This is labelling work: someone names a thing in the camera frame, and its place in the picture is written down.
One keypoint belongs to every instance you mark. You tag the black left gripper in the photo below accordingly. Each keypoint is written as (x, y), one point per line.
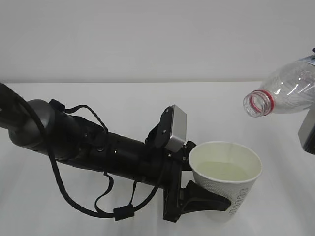
(166, 173)

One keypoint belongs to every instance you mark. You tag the white paper cup green logo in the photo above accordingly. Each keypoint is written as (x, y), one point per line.
(227, 169)

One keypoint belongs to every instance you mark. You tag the clear Nongfu Spring water bottle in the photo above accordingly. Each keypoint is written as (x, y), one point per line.
(289, 89)

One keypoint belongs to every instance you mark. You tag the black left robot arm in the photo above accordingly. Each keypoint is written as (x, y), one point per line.
(52, 129)

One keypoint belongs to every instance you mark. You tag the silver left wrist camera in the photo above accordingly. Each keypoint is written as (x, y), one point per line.
(170, 132)

